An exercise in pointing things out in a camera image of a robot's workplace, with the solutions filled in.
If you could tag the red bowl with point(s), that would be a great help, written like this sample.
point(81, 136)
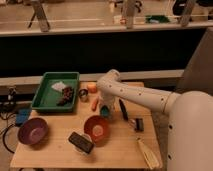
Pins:
point(97, 127)

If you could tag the teal sponge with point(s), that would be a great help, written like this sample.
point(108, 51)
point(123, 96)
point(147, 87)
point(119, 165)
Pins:
point(104, 111)

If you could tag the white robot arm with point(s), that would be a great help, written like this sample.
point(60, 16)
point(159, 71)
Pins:
point(190, 142)

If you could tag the purple bowl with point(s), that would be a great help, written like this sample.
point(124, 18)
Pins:
point(32, 131)

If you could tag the orange block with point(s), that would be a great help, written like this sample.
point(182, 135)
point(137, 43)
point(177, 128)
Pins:
point(92, 87)

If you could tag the orange carrot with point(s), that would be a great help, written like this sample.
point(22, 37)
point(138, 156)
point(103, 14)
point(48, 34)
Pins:
point(94, 104)

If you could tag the small metal cup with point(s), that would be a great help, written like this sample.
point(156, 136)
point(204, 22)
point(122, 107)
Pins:
point(83, 95)

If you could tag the brown grapes bunch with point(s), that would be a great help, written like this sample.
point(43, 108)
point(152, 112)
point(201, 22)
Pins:
point(67, 96)

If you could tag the white cloth piece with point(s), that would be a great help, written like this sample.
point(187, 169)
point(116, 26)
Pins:
point(59, 86)

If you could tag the green plastic tray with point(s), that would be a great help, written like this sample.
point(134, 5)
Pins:
point(46, 98)

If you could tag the black rectangular block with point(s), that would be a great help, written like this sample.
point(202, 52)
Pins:
point(81, 142)

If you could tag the yellow whisk brush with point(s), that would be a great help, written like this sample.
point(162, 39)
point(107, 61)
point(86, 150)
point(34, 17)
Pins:
point(148, 154)

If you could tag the blue box device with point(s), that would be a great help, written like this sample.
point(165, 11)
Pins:
point(22, 116)

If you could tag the black handled knife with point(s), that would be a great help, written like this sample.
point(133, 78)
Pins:
point(123, 110)

